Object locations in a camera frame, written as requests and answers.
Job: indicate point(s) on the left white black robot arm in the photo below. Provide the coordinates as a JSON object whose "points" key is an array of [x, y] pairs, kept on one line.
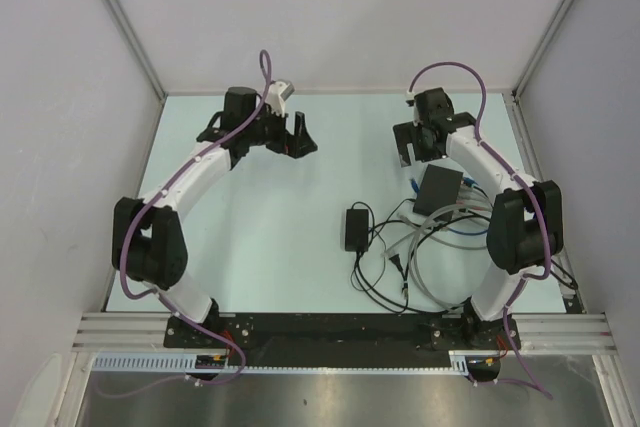
{"points": [[148, 244]]}

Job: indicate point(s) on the aluminium frame rail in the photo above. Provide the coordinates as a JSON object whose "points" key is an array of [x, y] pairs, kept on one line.
{"points": [[570, 334]]}

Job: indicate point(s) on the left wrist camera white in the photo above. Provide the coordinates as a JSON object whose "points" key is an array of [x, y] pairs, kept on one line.
{"points": [[279, 91]]}

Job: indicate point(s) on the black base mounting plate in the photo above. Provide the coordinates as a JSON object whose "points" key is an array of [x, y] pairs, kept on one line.
{"points": [[362, 341]]}

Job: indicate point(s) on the slotted cable duct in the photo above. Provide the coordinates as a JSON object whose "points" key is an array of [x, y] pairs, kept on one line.
{"points": [[177, 363]]}

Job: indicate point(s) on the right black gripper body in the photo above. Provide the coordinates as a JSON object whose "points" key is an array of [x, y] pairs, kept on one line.
{"points": [[425, 152]]}

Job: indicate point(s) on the black network switch box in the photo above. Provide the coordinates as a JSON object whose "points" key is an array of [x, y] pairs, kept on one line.
{"points": [[439, 188]]}

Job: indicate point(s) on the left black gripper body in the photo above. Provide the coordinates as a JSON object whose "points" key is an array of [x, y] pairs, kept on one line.
{"points": [[269, 130]]}

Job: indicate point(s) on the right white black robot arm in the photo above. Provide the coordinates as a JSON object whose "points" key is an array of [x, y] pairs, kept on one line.
{"points": [[525, 228]]}

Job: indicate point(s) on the black power adapter brick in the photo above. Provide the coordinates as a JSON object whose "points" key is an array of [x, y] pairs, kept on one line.
{"points": [[356, 231]]}

